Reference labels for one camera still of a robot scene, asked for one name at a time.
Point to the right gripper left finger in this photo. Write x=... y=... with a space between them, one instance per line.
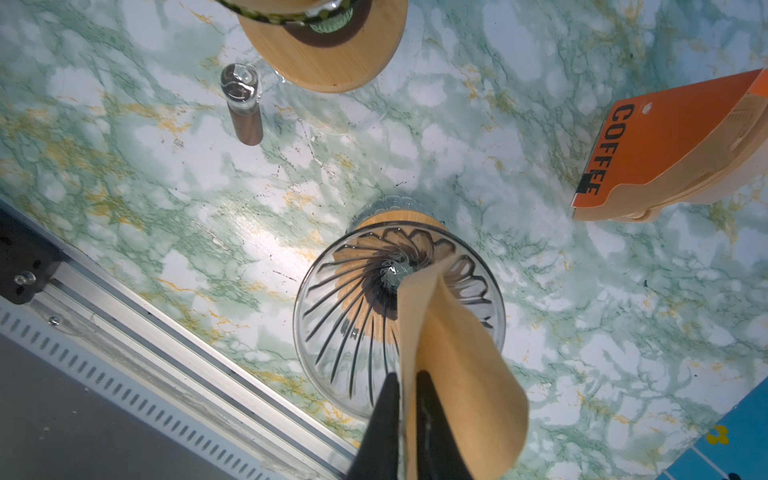
x=378 y=455

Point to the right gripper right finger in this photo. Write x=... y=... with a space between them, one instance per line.
x=437 y=453

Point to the clear glass dripper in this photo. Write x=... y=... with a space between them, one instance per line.
x=349 y=371

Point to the wooden ring dripper holder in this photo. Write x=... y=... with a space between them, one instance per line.
x=328 y=63

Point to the glass server with wooden handle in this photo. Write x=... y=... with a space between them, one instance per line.
x=244 y=86

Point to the green glass dripper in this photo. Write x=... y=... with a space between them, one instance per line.
x=324 y=19

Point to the orange coffee filter pack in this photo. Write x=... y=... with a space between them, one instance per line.
x=695 y=144

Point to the aluminium front rail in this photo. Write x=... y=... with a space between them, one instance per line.
x=94 y=329

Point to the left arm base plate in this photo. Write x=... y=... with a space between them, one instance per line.
x=28 y=261

